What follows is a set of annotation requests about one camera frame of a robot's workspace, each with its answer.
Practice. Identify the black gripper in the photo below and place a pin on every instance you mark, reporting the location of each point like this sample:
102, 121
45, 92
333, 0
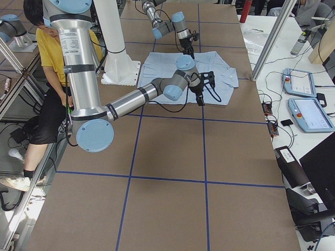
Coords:
197, 90
186, 43

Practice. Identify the light blue button shirt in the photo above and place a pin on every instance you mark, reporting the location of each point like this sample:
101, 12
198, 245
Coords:
163, 65

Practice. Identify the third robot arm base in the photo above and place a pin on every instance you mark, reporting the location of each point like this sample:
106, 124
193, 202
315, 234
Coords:
14, 33

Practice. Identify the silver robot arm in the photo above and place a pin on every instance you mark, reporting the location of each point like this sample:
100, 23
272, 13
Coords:
91, 121
177, 24

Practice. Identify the red bottle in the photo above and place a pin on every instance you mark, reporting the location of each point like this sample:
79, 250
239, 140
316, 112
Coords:
245, 11

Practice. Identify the upper blue teach pendant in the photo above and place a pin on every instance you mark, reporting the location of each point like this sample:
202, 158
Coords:
298, 83

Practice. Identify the blue teach pendant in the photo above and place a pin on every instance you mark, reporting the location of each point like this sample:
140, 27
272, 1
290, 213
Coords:
309, 115
298, 83

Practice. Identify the lower blue teach pendant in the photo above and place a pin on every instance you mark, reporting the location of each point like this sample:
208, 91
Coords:
309, 115

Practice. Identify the clear water bottle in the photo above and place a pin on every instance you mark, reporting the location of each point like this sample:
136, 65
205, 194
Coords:
300, 42

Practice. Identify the black monitor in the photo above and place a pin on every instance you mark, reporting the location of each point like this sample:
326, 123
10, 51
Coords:
318, 165

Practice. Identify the person in yellow shirt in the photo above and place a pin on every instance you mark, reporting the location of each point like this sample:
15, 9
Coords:
57, 97

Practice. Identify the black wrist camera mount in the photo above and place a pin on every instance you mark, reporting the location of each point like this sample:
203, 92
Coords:
207, 78

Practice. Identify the white camera pole base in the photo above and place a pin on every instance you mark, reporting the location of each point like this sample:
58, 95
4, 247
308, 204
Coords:
119, 68

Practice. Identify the aluminium frame post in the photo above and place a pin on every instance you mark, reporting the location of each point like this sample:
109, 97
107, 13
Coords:
274, 34

